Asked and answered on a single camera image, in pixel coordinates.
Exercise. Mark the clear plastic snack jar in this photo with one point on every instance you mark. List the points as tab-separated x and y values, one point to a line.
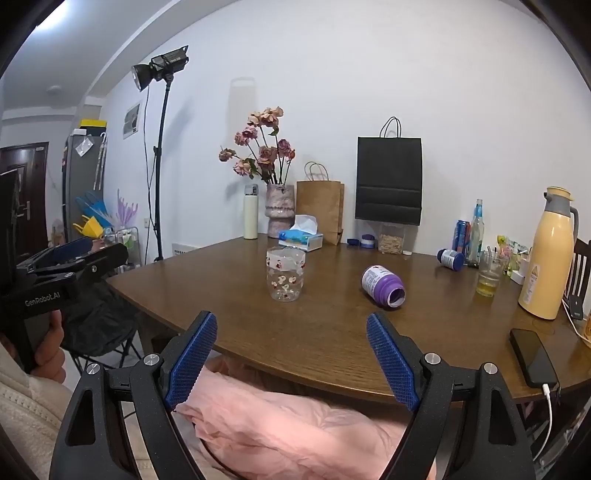
391	240

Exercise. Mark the pink speckled vase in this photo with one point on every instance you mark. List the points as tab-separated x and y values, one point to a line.
279	210

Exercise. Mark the yellow thermos jug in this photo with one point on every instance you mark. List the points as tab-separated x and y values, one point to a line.
547	258

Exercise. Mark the dried pink flowers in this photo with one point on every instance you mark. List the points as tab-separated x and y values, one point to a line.
263	152

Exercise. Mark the white bottle with blue cap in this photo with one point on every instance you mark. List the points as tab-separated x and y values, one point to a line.
450	259

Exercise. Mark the dark brown door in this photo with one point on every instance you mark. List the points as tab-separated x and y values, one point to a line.
27	203

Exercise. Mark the black light stand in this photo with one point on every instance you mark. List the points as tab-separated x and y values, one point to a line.
160	184

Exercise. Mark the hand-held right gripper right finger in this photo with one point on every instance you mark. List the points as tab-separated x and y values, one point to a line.
392	360

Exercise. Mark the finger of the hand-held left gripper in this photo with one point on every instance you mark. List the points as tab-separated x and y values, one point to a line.
69	249
101	263

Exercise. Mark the purple cup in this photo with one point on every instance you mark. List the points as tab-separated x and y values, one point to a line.
381	284

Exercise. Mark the floral glass cup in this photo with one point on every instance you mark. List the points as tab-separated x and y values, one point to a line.
285	277

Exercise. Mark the small blue jar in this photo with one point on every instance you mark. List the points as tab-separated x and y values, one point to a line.
368	242

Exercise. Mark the clear glass bottle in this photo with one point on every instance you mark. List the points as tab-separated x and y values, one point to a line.
475	240

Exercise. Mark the grey refrigerator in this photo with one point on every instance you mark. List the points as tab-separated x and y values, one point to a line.
83	184

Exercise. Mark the dark wooden chair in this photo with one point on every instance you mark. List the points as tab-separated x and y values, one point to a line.
581	272

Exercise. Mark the black paper bag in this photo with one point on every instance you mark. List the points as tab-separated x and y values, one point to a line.
388	180

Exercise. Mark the purple hangers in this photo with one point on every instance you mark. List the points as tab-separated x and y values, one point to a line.
125	210

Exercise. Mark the small white box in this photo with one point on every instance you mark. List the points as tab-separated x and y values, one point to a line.
518	276

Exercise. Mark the blue hangers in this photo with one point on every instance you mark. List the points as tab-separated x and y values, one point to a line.
92	207

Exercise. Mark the black smartphone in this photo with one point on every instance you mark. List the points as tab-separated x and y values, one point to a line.
533	357

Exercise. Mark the black folding chair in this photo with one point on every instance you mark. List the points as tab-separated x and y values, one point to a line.
97	323

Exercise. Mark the colourful snack packets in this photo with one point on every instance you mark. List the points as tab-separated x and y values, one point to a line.
508	251

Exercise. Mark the pink trousers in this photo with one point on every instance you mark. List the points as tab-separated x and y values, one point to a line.
286	424

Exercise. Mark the drinking glass with yellow liquid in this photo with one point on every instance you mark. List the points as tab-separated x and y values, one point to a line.
490	277

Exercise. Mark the black studio light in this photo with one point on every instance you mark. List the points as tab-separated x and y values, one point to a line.
161	62

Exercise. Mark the metal storage rack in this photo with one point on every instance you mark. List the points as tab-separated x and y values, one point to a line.
127	244

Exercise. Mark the blue tissue box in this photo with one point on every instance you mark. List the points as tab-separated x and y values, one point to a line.
302	240

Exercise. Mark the person's left hand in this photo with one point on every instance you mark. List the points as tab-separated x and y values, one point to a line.
51	355

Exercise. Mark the wall picture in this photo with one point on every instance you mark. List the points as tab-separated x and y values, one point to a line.
131	120

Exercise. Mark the yellow box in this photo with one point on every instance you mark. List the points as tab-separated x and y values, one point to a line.
93	125

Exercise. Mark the white thermos bottle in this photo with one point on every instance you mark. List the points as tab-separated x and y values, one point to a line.
250	217

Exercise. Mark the blue drink can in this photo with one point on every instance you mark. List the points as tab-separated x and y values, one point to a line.
461	237

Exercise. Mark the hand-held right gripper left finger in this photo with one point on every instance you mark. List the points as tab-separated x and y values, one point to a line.
194	360

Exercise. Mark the person's left forearm cream sleeve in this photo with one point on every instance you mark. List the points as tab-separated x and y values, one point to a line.
23	406

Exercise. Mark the brown paper bag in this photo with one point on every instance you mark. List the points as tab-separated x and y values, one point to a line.
318	212

